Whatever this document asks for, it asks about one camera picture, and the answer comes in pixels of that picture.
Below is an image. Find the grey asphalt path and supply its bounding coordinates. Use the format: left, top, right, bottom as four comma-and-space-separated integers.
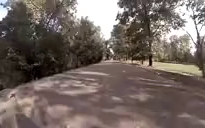
0, 60, 205, 128

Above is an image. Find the dense wood of green trees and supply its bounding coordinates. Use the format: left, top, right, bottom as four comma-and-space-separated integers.
0, 0, 107, 94

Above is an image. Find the distant row of trees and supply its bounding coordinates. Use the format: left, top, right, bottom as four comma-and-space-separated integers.
153, 33, 205, 66

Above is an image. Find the large tree with dark trunk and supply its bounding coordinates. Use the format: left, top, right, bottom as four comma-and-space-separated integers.
109, 0, 188, 68

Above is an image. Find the thin bare-trunked tree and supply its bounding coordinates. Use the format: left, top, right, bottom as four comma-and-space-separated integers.
183, 0, 205, 80

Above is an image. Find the grass field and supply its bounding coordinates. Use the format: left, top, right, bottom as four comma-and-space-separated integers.
131, 60, 205, 81

